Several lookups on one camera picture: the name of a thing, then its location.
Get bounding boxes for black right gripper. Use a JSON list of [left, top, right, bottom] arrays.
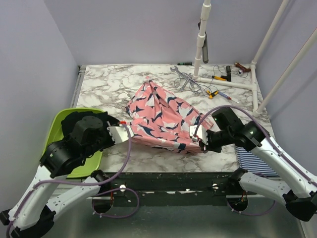
[[199, 128, 233, 153]]

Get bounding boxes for blue white striped garment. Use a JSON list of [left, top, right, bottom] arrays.
[[235, 146, 279, 177]]

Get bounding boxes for pink patterned garment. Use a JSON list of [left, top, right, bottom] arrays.
[[125, 80, 213, 154]]

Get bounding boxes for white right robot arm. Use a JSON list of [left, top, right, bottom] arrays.
[[200, 105, 317, 222]]

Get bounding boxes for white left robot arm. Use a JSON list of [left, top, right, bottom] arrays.
[[0, 110, 119, 238]]

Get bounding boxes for lime green laundry basket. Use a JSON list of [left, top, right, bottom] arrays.
[[40, 108, 104, 179]]

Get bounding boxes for black garment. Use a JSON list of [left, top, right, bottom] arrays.
[[61, 111, 110, 136]]

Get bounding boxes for yellow black pliers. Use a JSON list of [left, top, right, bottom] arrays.
[[206, 90, 218, 99]]

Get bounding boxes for black T-shaped tool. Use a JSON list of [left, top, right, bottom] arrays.
[[221, 65, 231, 82]]

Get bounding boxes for chrome combination wrench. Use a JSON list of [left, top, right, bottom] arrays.
[[170, 66, 189, 79]]

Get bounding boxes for green black precision screwdriver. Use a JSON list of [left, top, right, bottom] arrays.
[[177, 62, 193, 65]]

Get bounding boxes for white PVC pipe stand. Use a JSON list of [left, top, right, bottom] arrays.
[[193, 0, 261, 117]]

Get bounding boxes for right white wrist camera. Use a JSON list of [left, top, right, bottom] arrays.
[[189, 125, 208, 145]]

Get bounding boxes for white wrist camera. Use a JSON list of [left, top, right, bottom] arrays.
[[107, 124, 134, 144], [189, 125, 208, 145]]

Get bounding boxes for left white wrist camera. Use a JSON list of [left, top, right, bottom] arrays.
[[107, 124, 134, 144]]

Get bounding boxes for blue red handled screwdriver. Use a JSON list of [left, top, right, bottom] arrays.
[[218, 91, 239, 104]]

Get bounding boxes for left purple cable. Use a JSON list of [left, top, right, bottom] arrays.
[[5, 123, 141, 238]]

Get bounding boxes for purple cable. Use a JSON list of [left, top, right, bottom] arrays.
[[194, 105, 317, 216], [5, 123, 141, 238]]

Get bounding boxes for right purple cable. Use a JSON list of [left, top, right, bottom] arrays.
[[194, 105, 317, 216]]

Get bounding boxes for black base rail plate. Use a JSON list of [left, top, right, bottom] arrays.
[[92, 172, 245, 210]]

